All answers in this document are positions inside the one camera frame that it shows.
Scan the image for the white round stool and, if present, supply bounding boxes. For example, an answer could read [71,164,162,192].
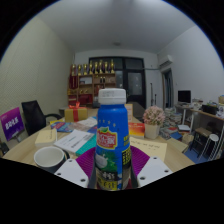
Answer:
[199,133,220,160]

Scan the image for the pile of books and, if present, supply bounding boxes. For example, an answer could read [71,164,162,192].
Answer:
[159,107,192,141]

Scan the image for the tan standing card box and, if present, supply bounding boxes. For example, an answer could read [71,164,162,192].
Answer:
[124,103,134,123]

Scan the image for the orange book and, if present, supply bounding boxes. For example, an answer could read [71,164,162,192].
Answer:
[128,122,146,139]

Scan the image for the blue white-capped drink bottle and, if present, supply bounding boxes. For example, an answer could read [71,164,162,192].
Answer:
[94,87,133,192]

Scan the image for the black computer monitor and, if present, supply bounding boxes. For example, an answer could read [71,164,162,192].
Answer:
[177,89,192,104]

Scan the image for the teal book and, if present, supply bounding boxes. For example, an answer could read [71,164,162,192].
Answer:
[75,133,98,157]

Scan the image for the white wall air conditioner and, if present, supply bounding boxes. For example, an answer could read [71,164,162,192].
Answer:
[157,54,174,69]

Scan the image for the black mug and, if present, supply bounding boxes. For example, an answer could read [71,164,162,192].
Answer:
[33,145,70,174]

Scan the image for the blue colourful book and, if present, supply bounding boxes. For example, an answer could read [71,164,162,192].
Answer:
[49,121,76,133]

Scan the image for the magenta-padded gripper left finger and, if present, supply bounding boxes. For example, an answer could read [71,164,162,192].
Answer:
[54,146,98,189]

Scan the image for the purple sign board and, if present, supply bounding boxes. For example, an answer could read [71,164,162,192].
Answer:
[0,106,25,142]

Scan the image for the pink flowers in white pot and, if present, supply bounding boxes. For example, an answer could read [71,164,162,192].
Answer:
[142,105,166,140]

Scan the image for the tan paper envelope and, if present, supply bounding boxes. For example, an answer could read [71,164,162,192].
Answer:
[129,136,168,163]

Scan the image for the black office chair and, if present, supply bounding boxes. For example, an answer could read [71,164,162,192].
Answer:
[21,99,63,136]

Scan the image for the wooden side desk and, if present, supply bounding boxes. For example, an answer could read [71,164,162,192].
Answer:
[174,103,224,161]

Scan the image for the pale paper stack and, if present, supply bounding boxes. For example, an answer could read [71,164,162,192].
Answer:
[77,116,98,131]

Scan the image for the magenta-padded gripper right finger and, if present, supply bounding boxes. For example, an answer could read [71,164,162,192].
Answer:
[130,145,174,188]

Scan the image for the wooden shelf unit with trophies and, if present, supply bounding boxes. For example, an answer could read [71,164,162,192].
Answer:
[67,59,118,108]

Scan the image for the white book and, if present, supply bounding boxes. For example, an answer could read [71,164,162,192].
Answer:
[53,128,95,154]

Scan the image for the black-framed glass door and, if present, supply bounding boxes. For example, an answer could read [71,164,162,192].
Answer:
[88,56,147,109]

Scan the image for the yellow gift box red ribbon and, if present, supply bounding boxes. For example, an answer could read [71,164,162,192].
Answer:
[64,101,89,123]

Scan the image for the small round white table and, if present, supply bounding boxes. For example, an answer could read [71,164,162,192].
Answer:
[59,106,69,118]

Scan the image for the pale yellow notepad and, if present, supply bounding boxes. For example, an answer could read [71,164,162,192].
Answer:
[34,128,58,148]

